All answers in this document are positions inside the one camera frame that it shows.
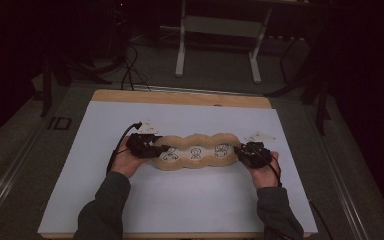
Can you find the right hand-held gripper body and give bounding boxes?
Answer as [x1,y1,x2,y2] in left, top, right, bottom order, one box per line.
[240,132,279,170]

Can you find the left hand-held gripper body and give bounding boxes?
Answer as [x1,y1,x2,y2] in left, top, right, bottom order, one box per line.
[125,120,164,160]

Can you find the person's left hand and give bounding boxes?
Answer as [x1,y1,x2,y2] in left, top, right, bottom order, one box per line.
[110,137,152,179]

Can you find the person's right hand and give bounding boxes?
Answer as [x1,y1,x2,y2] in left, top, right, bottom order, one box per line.
[248,150,282,191]

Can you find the white table sheet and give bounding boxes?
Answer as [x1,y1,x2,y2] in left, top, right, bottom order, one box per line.
[36,100,319,235]

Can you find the silver metal strip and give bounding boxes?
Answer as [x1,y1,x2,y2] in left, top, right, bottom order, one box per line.
[130,84,268,98]

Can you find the black stand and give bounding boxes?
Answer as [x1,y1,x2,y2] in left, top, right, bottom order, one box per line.
[39,46,114,118]
[265,29,334,137]

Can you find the white metal stand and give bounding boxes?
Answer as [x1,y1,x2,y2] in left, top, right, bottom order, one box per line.
[174,0,275,85]

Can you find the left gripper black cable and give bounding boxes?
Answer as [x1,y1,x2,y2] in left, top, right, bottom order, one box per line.
[106,121,144,175]

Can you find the black floor cables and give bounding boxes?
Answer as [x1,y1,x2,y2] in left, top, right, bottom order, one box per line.
[119,42,153,92]

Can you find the black rectangular bracket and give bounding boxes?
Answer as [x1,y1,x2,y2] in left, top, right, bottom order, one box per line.
[47,116,73,131]

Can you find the metal floor rail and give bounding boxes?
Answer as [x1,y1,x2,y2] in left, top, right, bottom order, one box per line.
[0,126,49,231]
[308,108,372,240]

